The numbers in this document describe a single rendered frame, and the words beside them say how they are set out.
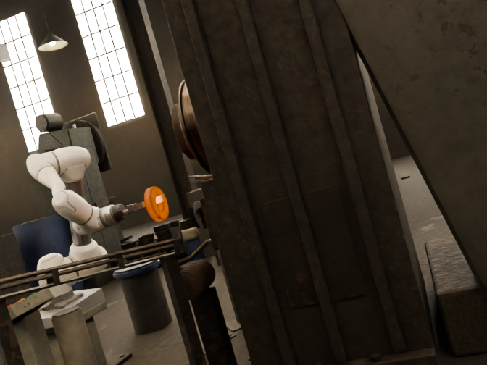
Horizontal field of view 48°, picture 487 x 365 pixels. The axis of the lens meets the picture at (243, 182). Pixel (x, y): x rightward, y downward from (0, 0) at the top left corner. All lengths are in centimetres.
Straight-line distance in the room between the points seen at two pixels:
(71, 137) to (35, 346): 818
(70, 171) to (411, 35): 183
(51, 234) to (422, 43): 467
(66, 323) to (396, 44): 161
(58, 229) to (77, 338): 375
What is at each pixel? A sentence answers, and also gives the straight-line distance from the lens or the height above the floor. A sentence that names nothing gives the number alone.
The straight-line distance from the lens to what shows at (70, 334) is 233.
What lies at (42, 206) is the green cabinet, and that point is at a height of 100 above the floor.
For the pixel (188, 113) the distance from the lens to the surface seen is 245.
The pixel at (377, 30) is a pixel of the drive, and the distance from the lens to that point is 203.
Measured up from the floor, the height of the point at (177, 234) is 69.
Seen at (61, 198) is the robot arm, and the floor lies 96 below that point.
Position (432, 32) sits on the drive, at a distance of 203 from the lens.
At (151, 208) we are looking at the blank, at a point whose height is 82.
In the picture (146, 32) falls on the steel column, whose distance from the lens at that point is 989.
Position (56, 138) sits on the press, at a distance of 1058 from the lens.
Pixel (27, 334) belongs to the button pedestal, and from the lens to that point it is 240.
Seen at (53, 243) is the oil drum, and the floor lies 60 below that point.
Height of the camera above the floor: 92
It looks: 2 degrees down
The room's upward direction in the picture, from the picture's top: 16 degrees counter-clockwise
